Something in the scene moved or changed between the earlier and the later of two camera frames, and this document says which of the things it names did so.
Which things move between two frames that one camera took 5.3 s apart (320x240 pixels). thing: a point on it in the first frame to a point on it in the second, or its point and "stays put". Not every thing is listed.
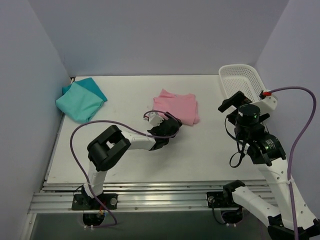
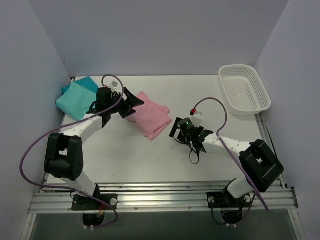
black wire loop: [236, 158] to [198, 158]
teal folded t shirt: [82, 100] stays put
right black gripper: [231, 102] to [176, 130]
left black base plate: [80, 201] stays put
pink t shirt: [183, 107] to [151, 118]
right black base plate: [221, 199] stays put
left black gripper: [171, 123] to [125, 105]
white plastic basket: [235, 78] stays put
